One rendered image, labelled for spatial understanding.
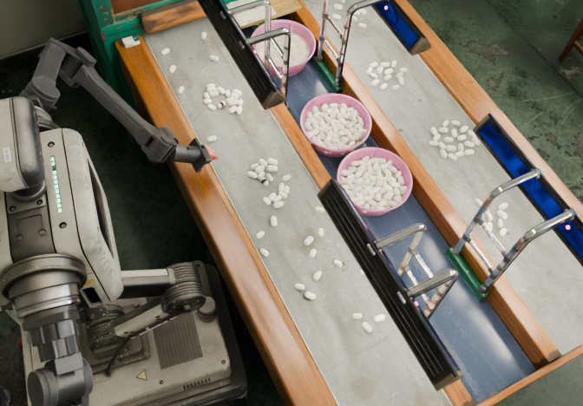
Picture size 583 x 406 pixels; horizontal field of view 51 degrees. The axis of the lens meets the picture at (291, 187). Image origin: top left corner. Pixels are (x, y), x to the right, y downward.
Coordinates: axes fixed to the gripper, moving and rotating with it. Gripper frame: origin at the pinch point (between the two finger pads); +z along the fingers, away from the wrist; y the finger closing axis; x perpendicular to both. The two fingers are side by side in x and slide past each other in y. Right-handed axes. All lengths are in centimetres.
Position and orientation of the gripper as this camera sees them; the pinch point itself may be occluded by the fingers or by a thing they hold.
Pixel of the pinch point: (215, 157)
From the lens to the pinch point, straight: 210.0
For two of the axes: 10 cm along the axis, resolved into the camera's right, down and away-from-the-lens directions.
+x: -6.1, 6.3, 4.8
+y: -4.6, -7.7, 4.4
